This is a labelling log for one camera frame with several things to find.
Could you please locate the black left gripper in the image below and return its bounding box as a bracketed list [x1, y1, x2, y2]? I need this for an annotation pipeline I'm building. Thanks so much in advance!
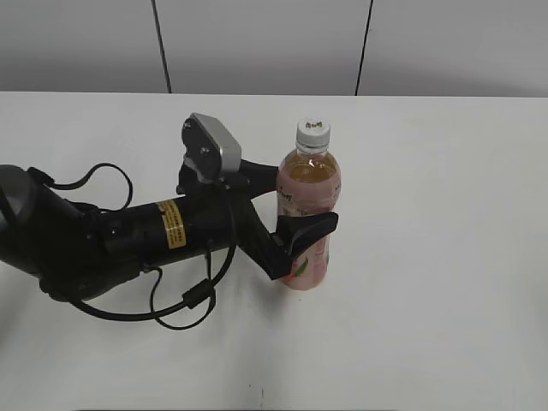
[177, 159, 339, 280]

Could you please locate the pink oolong tea bottle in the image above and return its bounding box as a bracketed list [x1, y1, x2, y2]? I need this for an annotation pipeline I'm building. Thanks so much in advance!
[277, 138, 342, 291]

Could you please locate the white bottle cap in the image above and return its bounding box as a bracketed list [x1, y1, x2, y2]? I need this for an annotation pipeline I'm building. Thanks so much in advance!
[296, 117, 331, 147]

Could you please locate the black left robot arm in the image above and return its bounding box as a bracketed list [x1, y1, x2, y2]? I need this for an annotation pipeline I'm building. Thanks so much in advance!
[1, 161, 338, 301]

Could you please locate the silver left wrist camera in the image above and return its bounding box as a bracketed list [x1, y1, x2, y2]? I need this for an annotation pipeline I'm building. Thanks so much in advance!
[180, 112, 241, 184]

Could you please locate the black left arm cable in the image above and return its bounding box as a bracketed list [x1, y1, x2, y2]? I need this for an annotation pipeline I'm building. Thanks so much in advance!
[32, 162, 236, 330]

